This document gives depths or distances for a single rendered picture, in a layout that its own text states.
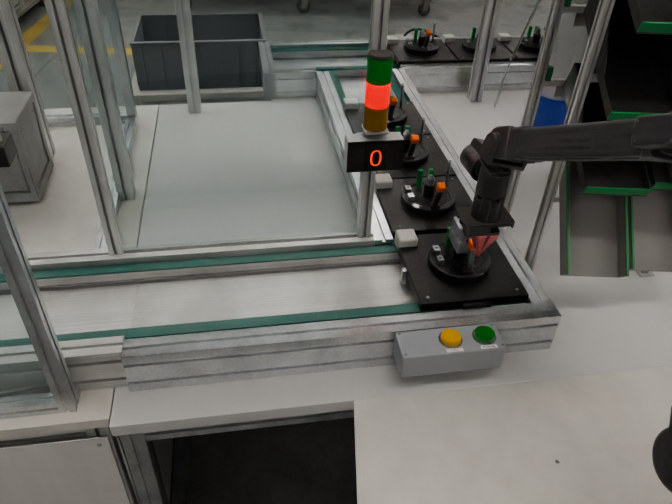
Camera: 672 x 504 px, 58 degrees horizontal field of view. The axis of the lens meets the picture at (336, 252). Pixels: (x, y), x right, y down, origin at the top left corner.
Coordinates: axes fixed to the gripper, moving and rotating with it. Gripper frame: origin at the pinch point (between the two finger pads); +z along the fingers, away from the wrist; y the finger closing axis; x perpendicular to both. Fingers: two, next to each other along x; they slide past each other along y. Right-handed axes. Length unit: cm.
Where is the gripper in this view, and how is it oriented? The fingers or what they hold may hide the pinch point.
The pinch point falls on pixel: (476, 251)
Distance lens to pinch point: 128.3
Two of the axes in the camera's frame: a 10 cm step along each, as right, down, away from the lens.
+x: 1.7, 6.1, -7.7
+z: -0.4, 7.9, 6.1
